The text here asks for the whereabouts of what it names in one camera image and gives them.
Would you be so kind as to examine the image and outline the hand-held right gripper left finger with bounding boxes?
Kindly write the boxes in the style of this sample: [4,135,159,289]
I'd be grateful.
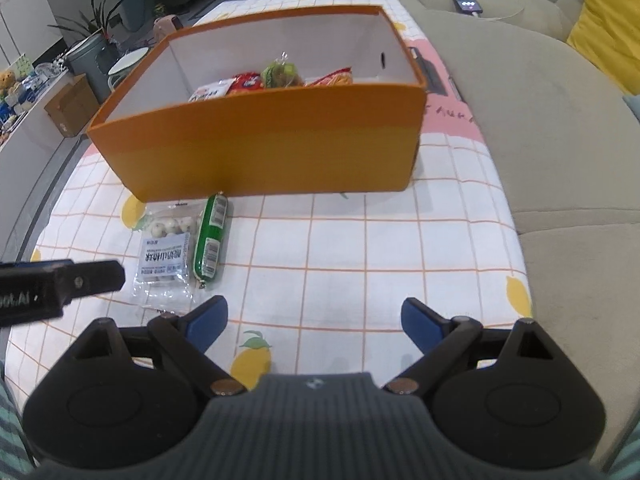
[74,295,247,397]

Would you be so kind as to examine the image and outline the yellow cushion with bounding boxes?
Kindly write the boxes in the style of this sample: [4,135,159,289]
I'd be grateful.
[566,0,640,96]

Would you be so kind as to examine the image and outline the white round stool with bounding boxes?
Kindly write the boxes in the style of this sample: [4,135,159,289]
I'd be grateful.
[107,47,151,92]

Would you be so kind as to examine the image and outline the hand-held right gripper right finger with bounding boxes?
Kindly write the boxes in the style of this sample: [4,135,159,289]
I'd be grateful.
[382,297,557,396]

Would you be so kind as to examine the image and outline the orange cardboard box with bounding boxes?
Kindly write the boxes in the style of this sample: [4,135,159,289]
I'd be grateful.
[86,5,428,203]

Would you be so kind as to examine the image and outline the grey sofa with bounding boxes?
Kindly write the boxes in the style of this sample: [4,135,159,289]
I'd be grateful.
[392,0,640,471]

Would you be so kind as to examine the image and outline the white and red snack packet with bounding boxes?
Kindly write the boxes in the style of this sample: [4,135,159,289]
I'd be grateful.
[188,79,236,103]

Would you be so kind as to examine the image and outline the lemon print checked tablecloth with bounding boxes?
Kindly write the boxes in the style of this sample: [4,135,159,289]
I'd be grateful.
[5,0,533,411]

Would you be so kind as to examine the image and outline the orange snack packet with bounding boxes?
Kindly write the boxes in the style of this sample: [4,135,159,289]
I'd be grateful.
[305,67,355,87]

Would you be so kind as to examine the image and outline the brown cardboard carton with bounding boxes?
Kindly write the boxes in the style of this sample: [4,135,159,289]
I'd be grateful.
[44,74,101,137]

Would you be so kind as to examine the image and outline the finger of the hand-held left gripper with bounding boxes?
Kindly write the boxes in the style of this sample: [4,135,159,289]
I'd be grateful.
[52,259,126,307]

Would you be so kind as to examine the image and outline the green sausage stick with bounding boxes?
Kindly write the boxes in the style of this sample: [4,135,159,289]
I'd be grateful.
[192,192,230,291]

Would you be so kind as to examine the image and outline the red round-logo snack packet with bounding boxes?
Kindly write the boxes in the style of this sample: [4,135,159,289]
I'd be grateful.
[227,72,266,95]

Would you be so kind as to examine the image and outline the white low cabinet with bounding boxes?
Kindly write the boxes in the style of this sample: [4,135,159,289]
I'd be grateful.
[0,67,88,261]

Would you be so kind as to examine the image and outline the clear packet of white balls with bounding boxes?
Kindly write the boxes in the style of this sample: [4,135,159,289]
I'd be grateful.
[131,202,206,308]

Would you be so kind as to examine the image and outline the grey trash bin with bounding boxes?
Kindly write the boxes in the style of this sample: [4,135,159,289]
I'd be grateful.
[65,35,121,102]

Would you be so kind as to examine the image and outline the pink small appliance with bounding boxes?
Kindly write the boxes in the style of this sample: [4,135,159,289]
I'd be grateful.
[152,15,185,41]

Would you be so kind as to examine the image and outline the green potted plant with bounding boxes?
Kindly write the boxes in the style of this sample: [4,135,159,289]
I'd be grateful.
[47,0,126,48]

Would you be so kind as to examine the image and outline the row of plush toys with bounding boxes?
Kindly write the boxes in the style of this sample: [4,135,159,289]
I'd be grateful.
[0,52,68,136]

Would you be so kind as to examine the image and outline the green snack packet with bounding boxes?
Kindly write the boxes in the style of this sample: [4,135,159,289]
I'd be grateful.
[262,52,305,88]

